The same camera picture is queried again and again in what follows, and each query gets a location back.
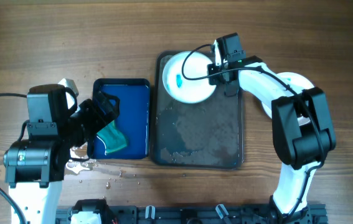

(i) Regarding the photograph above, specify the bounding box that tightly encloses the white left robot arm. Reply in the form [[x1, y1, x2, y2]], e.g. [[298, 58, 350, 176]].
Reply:
[[3, 84, 120, 223]]

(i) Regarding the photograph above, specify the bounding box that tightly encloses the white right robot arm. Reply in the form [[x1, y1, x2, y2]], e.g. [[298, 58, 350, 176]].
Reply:
[[208, 33, 336, 223]]

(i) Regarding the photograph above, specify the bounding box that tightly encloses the green scrubbing sponge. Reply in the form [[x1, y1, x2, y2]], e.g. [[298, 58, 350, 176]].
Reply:
[[96, 121, 128, 155]]

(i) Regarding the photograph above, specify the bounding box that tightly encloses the blue tray with water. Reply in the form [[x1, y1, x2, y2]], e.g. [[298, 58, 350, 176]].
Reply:
[[88, 78, 150, 159]]

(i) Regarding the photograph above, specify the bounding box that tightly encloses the pinkish white plate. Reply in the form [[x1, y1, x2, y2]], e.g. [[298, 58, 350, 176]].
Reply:
[[261, 72, 314, 126]]

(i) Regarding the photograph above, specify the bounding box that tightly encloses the white plate top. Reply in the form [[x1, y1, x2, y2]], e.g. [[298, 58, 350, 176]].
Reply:
[[162, 51, 216, 104]]

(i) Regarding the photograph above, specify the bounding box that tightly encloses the dark brown serving tray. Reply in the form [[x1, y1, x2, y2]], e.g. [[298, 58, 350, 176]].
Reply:
[[149, 50, 244, 170]]

